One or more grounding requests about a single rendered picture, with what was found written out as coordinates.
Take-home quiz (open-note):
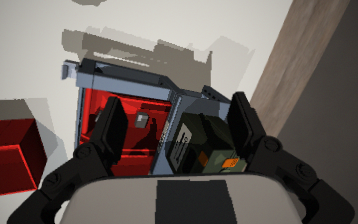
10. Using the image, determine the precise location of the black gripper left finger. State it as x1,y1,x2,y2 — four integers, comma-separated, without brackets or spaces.
7,96,129,224

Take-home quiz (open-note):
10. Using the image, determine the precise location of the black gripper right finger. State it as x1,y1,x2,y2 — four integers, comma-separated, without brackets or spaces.
227,91,355,224

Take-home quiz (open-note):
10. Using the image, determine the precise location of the red open-front bin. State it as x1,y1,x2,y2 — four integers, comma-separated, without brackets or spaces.
80,136,156,176
82,89,172,151
0,118,47,196

